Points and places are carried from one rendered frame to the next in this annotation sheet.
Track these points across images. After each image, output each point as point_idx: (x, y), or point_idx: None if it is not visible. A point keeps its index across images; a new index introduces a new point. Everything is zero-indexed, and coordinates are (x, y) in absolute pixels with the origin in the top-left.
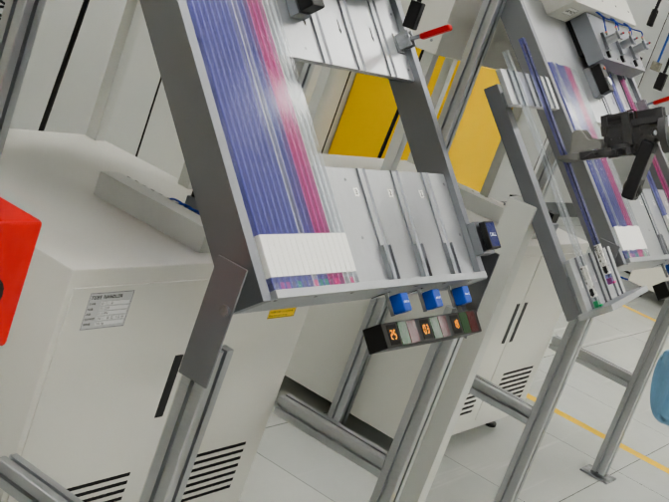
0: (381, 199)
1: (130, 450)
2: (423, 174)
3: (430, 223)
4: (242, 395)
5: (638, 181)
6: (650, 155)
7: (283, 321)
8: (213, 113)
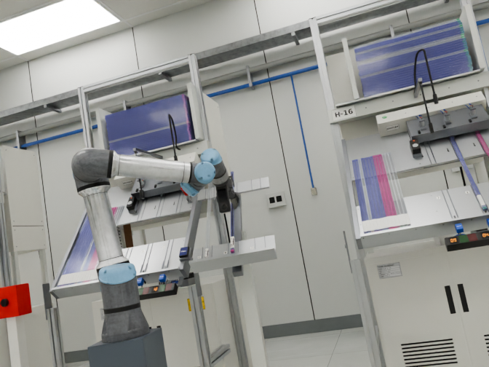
0: (135, 254)
1: None
2: (171, 239)
3: (161, 255)
4: (196, 344)
5: (218, 203)
6: (217, 191)
7: None
8: (68, 248)
